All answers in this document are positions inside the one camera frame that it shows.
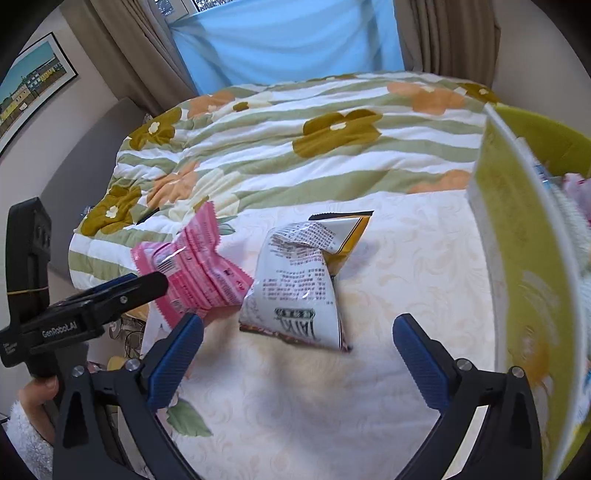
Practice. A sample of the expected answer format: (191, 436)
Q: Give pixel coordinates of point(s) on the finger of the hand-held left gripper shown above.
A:
(108, 285)
(134, 291)

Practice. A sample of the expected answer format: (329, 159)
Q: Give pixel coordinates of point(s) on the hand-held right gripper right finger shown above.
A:
(422, 364)

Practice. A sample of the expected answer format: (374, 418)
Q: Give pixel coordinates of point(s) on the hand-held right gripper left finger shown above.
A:
(178, 355)

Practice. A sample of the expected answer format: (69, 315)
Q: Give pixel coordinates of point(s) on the green cardboard box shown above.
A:
(521, 277)

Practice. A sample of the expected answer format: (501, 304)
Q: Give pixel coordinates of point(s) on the silver chip bag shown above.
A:
(295, 286)

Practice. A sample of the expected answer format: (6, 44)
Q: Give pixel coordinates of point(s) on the cream and blue snack bag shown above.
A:
(539, 169)

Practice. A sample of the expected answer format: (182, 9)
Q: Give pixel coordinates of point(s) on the pink and clear snack packet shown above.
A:
(577, 182)

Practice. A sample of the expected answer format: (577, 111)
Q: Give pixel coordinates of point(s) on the person's left hand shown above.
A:
(37, 394)

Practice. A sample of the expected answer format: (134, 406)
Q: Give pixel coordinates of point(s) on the grey headboard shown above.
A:
(78, 184)

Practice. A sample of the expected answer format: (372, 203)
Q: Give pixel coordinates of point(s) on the cream floral bed sheet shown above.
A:
(323, 415)

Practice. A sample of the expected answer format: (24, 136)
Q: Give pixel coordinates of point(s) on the green floral blanket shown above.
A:
(277, 152)

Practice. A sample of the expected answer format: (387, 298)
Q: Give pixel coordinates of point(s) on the beige curtain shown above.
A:
(448, 37)
(138, 46)

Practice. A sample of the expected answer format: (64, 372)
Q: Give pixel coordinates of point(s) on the blue curtain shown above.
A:
(286, 41)

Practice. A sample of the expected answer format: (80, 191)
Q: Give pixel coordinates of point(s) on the framed wall picture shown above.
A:
(32, 87)

